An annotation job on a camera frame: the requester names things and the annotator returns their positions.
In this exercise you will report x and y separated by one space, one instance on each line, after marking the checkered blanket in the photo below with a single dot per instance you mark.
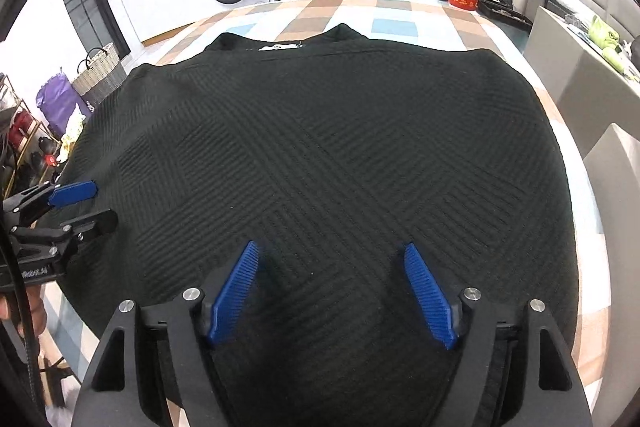
390 14

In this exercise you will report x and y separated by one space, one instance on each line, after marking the shoe rack with shoes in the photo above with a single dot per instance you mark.
25 137

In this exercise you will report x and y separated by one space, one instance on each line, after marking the green toy figure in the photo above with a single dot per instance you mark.
605 32

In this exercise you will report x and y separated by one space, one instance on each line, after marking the green patterned snack bag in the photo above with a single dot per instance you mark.
74 137

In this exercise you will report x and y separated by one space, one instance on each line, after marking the black food tray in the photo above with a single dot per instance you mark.
505 17

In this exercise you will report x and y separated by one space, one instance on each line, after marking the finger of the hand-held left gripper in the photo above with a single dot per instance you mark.
72 194
92 223

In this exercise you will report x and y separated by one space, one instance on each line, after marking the person's left hand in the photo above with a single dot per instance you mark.
36 307

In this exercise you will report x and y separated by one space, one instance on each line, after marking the black textured t-shirt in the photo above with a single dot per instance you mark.
325 157

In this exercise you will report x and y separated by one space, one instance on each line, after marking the purple bag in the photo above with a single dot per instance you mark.
57 104

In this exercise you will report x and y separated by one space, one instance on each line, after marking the grey side cabinet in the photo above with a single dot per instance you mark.
575 67

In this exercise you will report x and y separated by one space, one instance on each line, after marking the woven laundry basket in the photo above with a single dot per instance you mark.
100 77

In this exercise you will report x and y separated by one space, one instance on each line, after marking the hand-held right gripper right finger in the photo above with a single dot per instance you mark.
430 297

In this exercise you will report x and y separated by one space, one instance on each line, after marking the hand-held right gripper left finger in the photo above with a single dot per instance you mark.
232 292

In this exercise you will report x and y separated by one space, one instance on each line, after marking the grey padded seat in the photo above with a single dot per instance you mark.
620 232

